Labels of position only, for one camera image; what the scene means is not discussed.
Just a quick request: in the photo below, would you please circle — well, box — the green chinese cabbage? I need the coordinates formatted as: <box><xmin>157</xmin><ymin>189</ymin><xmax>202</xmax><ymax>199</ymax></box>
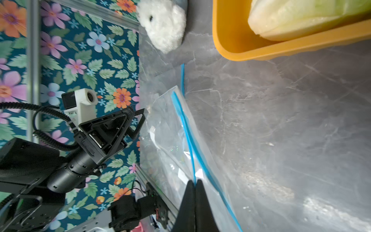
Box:
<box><xmin>248</xmin><ymin>1</ymin><xmax>371</xmax><ymax>41</ymax></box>

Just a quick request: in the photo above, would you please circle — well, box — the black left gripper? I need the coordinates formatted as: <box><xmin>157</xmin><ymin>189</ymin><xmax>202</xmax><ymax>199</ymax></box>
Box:
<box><xmin>74</xmin><ymin>107</ymin><xmax>146</xmax><ymax>165</ymax></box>

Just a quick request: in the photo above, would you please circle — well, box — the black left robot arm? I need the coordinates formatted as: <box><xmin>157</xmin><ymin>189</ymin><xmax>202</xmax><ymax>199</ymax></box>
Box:
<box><xmin>1</xmin><ymin>102</ymin><xmax>146</xmax><ymax>232</ymax></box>

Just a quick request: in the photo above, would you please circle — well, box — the clear zipper bag blue seal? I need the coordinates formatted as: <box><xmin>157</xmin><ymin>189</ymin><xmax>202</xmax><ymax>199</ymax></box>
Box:
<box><xmin>140</xmin><ymin>86</ymin><xmax>242</xmax><ymax>232</ymax></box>

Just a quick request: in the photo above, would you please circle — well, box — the white plush bunny blue shirt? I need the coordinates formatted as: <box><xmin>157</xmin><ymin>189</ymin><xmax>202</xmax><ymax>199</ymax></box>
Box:
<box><xmin>136</xmin><ymin>0</ymin><xmax>188</xmax><ymax>54</ymax></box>

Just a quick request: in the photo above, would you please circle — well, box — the yellow plastic tray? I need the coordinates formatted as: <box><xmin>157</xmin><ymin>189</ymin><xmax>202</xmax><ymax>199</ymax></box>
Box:
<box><xmin>212</xmin><ymin>1</ymin><xmax>371</xmax><ymax>61</ymax></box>

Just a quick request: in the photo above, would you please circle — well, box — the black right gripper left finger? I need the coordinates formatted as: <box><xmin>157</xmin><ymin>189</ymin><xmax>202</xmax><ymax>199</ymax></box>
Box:
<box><xmin>172</xmin><ymin>180</ymin><xmax>196</xmax><ymax>232</ymax></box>

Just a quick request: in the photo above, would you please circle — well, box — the blue zipper strip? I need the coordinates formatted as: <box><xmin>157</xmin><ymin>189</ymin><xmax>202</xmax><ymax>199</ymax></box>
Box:
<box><xmin>181</xmin><ymin>63</ymin><xmax>186</xmax><ymax>96</ymax></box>

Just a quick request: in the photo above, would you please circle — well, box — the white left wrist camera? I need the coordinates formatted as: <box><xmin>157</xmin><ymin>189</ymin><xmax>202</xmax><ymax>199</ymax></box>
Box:
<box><xmin>62</xmin><ymin>89</ymin><xmax>98</xmax><ymax>127</ymax></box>

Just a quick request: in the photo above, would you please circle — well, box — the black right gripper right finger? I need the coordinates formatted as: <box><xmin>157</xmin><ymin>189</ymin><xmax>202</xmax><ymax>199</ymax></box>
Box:
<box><xmin>195</xmin><ymin>179</ymin><xmax>220</xmax><ymax>232</ymax></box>

